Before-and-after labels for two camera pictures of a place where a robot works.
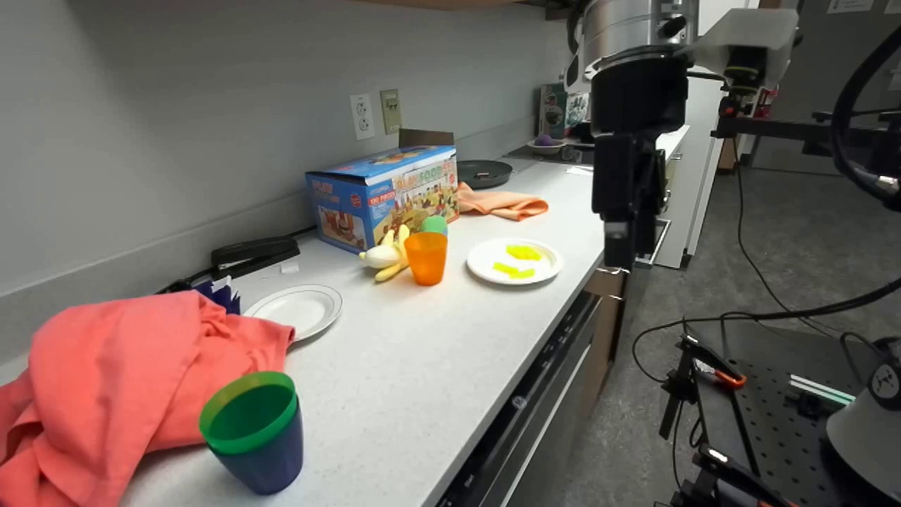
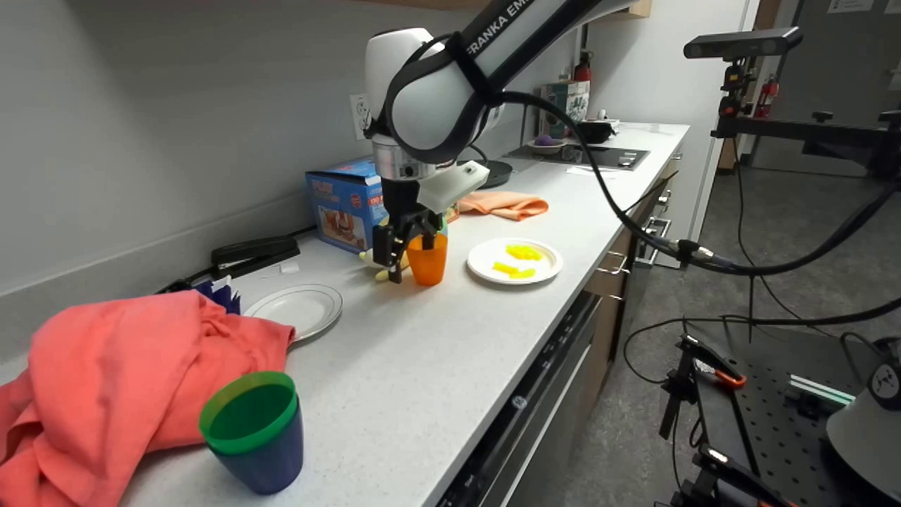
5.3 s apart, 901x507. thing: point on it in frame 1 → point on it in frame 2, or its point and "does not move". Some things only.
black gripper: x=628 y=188 → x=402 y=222
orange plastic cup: x=426 y=251 does not move
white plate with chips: x=485 y=254 does not move
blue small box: x=221 y=292 does not move
